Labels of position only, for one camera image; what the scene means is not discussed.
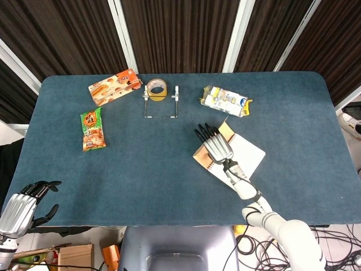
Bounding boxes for blue felt table mat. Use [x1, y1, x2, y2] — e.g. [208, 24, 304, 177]
[1, 71, 361, 228]

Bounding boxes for spiral notebook with brown cover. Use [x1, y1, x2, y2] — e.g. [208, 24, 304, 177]
[192, 119, 267, 191]

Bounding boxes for grey robot torso base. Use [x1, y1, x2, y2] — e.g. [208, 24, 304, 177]
[117, 225, 240, 271]

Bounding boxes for tangled black floor cables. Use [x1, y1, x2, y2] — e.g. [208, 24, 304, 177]
[234, 224, 361, 271]

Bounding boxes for clear pack of white bottles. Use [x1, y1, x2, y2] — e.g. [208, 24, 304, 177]
[199, 85, 253, 117]

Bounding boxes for green orange snack bag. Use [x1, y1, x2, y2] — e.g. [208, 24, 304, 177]
[80, 107, 107, 152]

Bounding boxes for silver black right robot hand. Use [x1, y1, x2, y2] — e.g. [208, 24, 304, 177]
[193, 123, 235, 165]

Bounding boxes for brown packing tape roll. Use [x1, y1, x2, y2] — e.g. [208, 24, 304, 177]
[147, 78, 169, 102]

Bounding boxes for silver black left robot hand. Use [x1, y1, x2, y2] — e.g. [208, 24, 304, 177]
[0, 180, 63, 238]

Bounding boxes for brown cardboard box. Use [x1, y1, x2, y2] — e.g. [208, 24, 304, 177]
[57, 243, 95, 271]

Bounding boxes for orange biscuit box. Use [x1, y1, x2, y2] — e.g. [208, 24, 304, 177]
[88, 71, 143, 106]

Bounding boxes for white sneaker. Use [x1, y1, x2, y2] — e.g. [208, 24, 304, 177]
[340, 112, 361, 139]

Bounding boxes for white wire tape stand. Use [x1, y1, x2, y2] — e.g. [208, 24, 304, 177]
[142, 85, 180, 119]

